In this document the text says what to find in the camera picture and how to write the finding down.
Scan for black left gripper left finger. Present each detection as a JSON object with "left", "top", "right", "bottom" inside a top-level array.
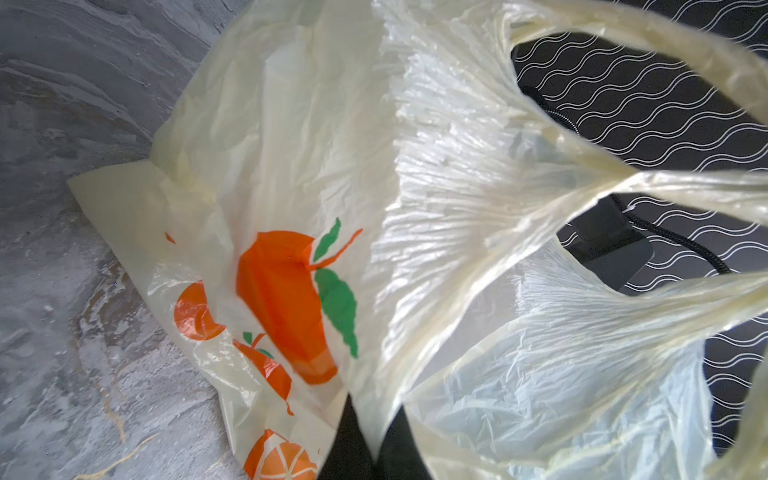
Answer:
[{"left": 317, "top": 396, "right": 375, "bottom": 480}]

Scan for yellow bag with orange print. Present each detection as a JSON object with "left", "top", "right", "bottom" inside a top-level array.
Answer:
[{"left": 69, "top": 1, "right": 767, "bottom": 479}]

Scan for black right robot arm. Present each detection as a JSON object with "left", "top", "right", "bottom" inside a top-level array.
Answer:
[{"left": 566, "top": 194, "right": 732, "bottom": 291}]

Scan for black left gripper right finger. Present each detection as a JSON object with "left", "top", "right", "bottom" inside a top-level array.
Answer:
[{"left": 376, "top": 407, "right": 432, "bottom": 480}]

